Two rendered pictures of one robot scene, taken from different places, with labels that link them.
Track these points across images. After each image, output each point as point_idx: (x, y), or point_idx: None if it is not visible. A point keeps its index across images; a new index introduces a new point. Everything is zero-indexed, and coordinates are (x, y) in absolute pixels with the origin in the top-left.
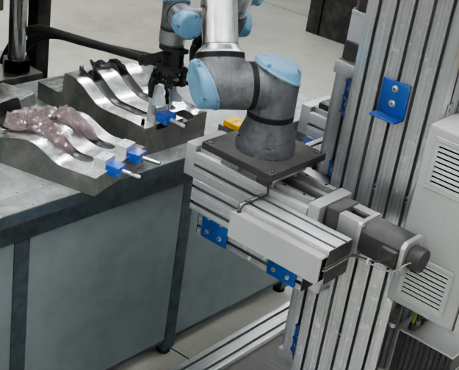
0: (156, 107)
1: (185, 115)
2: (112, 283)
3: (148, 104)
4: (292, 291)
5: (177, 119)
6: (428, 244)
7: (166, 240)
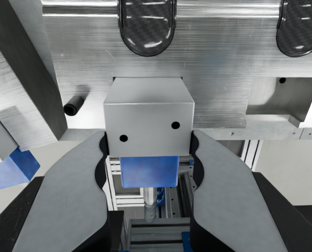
0: (110, 154)
1: (303, 82)
2: None
3: (103, 107)
4: (170, 207)
5: (220, 126)
6: None
7: None
